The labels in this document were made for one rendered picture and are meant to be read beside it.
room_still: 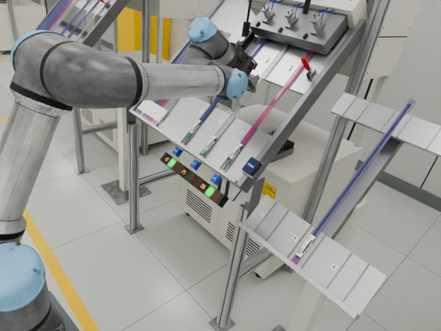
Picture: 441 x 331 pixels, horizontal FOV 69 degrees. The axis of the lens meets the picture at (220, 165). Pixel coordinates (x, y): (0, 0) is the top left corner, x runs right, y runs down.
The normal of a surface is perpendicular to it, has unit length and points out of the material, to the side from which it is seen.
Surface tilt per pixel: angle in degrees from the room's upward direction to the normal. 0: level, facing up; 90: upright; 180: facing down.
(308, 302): 90
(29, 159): 87
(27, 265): 7
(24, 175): 89
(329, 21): 45
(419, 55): 90
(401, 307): 0
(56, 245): 0
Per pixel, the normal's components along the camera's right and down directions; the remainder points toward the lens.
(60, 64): -0.08, -0.11
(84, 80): 0.24, 0.32
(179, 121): -0.42, -0.42
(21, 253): 0.22, -0.79
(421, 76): -0.72, 0.26
